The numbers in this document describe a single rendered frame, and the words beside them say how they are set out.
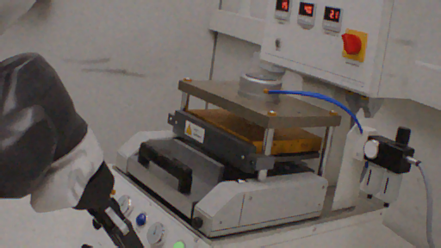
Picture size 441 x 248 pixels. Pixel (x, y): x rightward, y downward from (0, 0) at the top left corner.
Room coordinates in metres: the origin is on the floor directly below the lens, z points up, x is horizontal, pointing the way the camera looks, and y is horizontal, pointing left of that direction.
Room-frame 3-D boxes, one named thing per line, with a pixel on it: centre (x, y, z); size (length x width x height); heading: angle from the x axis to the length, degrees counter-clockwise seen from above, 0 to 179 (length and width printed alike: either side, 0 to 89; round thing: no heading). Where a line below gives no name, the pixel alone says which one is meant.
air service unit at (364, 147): (0.89, -0.35, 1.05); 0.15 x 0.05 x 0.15; 35
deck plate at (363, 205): (1.02, -0.14, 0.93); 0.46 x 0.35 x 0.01; 125
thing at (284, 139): (0.99, -0.12, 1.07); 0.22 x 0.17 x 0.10; 35
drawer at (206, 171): (0.97, -0.08, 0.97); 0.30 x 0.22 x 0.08; 125
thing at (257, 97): (1.00, -0.15, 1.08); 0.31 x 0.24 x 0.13; 35
